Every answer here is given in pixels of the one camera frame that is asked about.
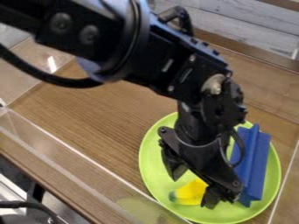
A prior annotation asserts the yellow toy banana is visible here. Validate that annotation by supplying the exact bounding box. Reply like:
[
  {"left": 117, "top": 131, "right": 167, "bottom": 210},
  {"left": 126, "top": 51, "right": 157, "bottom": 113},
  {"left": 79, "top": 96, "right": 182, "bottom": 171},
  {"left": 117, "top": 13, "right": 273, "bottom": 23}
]
[{"left": 169, "top": 178, "right": 209, "bottom": 206}]

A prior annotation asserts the blue star-shaped block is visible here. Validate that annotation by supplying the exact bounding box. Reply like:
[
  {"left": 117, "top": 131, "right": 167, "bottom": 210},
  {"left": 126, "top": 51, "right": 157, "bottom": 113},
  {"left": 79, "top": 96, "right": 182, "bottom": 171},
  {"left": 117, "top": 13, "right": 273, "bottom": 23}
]
[{"left": 236, "top": 124, "right": 272, "bottom": 207}]

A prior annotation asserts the green round plate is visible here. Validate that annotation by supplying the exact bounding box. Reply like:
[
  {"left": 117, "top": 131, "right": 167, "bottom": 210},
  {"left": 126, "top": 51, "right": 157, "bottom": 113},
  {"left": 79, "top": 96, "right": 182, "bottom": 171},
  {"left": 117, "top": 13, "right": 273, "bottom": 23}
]
[{"left": 139, "top": 113, "right": 282, "bottom": 224}]

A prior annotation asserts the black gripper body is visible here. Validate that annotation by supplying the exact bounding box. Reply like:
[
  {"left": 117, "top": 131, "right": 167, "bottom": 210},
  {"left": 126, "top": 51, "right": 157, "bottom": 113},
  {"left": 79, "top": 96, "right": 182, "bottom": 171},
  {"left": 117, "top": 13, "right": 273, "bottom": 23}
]
[{"left": 157, "top": 100, "right": 246, "bottom": 203}]

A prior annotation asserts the black metal table stand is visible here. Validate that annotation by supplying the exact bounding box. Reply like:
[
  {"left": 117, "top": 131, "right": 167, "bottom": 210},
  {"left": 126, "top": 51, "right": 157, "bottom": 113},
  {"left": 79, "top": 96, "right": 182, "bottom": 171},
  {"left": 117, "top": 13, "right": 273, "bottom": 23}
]
[{"left": 0, "top": 157, "right": 71, "bottom": 224}]

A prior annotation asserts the black cable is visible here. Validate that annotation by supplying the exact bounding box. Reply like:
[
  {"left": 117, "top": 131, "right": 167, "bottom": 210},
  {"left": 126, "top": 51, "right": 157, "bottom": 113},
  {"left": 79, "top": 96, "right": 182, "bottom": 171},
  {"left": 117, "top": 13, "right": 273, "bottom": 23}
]
[{"left": 0, "top": 43, "right": 107, "bottom": 89}]

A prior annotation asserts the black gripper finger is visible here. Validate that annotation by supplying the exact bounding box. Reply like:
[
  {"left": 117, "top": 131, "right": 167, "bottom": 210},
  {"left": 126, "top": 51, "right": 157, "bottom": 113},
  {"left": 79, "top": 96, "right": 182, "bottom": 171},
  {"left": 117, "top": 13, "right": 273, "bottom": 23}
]
[
  {"left": 201, "top": 185, "right": 230, "bottom": 209},
  {"left": 161, "top": 144, "right": 187, "bottom": 181}
]

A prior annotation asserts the clear acrylic enclosure wall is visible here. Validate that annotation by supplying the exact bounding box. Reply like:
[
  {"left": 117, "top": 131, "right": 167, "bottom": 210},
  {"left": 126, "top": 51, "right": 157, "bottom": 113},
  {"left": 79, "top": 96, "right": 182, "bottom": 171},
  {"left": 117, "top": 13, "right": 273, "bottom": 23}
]
[{"left": 0, "top": 34, "right": 299, "bottom": 224}]

